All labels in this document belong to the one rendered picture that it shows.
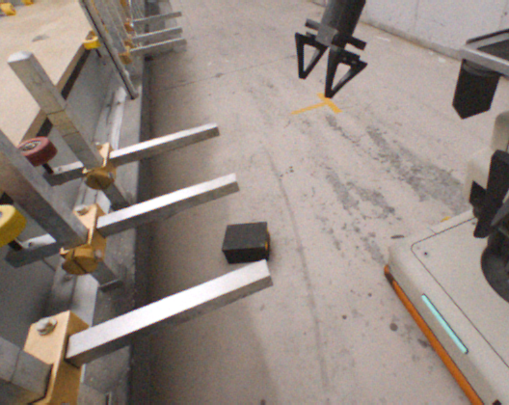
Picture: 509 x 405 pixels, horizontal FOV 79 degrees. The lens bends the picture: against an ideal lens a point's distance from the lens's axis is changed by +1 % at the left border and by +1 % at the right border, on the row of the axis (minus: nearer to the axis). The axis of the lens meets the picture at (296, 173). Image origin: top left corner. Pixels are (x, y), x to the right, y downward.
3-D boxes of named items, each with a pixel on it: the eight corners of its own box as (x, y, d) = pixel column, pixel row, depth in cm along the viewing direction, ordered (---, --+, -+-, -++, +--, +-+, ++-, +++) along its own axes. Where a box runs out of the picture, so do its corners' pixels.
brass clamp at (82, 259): (113, 217, 66) (100, 201, 63) (106, 267, 56) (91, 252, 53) (82, 228, 65) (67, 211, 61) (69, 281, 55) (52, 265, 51)
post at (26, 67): (142, 215, 89) (30, 47, 58) (142, 224, 87) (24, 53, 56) (129, 219, 89) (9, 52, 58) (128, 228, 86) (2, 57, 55)
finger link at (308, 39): (298, 84, 53) (318, 27, 49) (281, 70, 58) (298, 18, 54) (329, 92, 56) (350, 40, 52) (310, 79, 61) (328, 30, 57)
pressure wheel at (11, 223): (-2, 283, 55) (-57, 245, 48) (16, 248, 61) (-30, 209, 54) (45, 269, 56) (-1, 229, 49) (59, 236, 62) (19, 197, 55)
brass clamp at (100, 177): (120, 156, 84) (111, 141, 81) (117, 185, 74) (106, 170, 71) (97, 163, 83) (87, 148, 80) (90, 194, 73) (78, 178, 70)
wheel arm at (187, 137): (219, 132, 87) (214, 120, 85) (221, 138, 85) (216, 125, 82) (54, 182, 79) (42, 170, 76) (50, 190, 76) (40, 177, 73)
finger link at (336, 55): (317, 98, 48) (342, 37, 44) (298, 83, 53) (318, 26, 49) (350, 106, 51) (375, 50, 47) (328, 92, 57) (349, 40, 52)
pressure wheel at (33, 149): (52, 196, 73) (18, 158, 66) (35, 188, 76) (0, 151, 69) (83, 175, 78) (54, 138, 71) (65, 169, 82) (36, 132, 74)
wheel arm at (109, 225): (238, 184, 69) (232, 170, 66) (241, 194, 66) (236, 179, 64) (24, 257, 60) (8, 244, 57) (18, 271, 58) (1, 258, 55)
